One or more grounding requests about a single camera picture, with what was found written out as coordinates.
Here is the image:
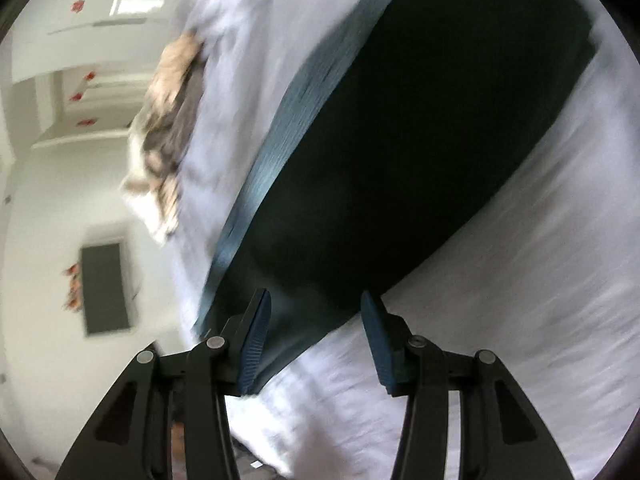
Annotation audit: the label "orange wall decoration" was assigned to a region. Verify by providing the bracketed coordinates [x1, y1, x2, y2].
[62, 262, 84, 314]

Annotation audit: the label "black pants with teal waistband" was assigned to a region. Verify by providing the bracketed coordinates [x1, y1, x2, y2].
[192, 0, 598, 392]

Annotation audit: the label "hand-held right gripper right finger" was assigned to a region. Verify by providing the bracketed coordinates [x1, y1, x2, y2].
[360, 290, 576, 480]

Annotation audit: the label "white plush blanket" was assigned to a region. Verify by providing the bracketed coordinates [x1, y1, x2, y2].
[125, 0, 640, 480]

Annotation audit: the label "dark wall television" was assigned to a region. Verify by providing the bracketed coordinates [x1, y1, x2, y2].
[80, 242, 132, 337]

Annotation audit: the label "crumpled beige and grey quilt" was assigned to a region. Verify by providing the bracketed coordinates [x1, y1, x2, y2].
[121, 30, 208, 247]

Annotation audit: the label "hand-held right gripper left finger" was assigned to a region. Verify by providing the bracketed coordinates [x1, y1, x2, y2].
[55, 287, 273, 480]

